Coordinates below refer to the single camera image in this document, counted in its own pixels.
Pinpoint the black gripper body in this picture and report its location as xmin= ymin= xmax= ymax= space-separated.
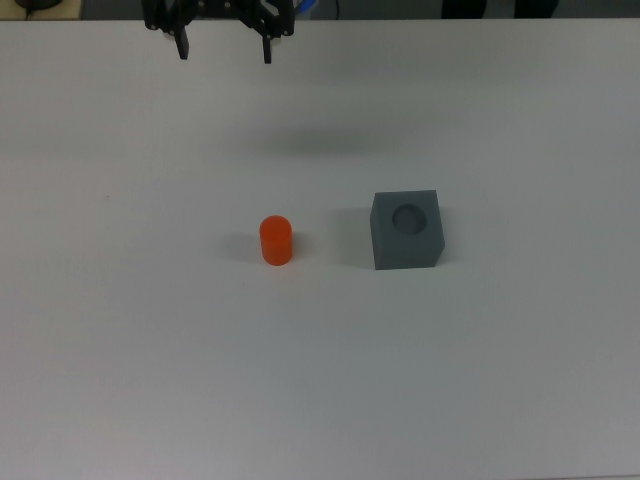
xmin=195 ymin=0 xmax=247 ymax=20

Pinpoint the orange cylinder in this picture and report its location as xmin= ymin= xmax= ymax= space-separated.
xmin=258 ymin=214 xmax=294 ymax=268

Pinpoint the grey block with round hole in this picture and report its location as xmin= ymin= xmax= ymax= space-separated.
xmin=369 ymin=189 xmax=447 ymax=272

